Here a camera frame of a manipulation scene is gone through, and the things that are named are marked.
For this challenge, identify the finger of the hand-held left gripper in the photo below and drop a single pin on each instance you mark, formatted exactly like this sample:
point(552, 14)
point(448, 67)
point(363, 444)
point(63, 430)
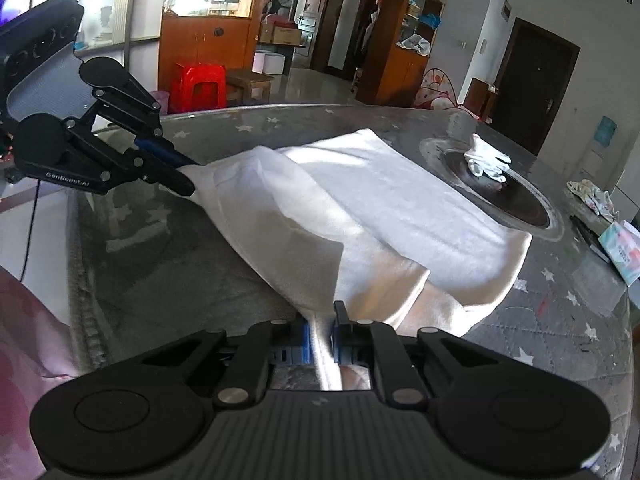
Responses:
point(165, 152)
point(170, 176)

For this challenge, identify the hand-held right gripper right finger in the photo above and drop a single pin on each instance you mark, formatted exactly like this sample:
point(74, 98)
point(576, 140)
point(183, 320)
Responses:
point(338, 347)

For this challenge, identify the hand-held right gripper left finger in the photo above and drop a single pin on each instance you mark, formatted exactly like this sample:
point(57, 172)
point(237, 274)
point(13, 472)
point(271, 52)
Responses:
point(305, 345)

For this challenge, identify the cream garment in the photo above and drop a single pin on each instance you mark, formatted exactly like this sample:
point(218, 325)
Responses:
point(350, 200)

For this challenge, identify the crumpled clothes pile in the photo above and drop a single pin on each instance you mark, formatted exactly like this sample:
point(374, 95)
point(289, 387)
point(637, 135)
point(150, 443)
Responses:
point(592, 196)

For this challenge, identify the red plastic stool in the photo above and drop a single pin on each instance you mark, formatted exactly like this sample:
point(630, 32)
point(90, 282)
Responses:
point(197, 85)

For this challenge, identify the low wooden stool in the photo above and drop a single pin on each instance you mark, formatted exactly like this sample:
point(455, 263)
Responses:
point(250, 85)

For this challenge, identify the wooden glass-front cabinet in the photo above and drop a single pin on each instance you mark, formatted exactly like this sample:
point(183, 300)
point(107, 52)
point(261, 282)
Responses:
point(205, 45)

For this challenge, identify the white storage box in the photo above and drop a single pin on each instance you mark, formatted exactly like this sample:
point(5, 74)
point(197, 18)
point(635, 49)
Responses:
point(268, 62)

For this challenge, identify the cardboard box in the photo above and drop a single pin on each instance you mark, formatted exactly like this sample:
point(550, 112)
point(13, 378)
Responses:
point(282, 35)

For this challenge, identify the pink cloth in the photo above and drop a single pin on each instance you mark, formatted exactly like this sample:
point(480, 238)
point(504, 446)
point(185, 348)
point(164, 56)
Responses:
point(25, 340)

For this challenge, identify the dark round turntable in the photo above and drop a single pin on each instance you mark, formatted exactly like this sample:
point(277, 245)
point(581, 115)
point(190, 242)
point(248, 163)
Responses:
point(520, 202)

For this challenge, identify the white glove bundle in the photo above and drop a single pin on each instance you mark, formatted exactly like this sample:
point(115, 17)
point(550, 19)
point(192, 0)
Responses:
point(485, 160)

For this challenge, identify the wooden shelf cabinet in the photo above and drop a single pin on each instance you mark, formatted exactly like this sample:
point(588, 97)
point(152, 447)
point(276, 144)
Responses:
point(395, 75)

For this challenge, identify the pink dotted play tent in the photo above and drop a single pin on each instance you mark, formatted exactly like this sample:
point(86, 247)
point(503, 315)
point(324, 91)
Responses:
point(440, 90)

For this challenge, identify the small wooden stand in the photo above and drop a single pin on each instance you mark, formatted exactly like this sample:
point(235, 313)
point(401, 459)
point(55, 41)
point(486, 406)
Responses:
point(482, 100)

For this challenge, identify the pastel tissue packet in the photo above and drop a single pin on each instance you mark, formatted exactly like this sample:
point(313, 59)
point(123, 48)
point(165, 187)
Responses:
point(625, 255)

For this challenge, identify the white water dispenser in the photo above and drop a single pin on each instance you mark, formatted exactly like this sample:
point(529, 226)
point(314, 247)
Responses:
point(595, 162)

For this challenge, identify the dark wooden door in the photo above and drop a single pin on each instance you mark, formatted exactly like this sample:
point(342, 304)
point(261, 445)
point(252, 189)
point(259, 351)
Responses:
point(535, 85)

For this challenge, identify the blue water bottle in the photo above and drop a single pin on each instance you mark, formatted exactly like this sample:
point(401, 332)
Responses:
point(605, 131)

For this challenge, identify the wall electrical panel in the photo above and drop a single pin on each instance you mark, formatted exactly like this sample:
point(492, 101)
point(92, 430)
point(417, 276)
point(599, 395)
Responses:
point(505, 10)

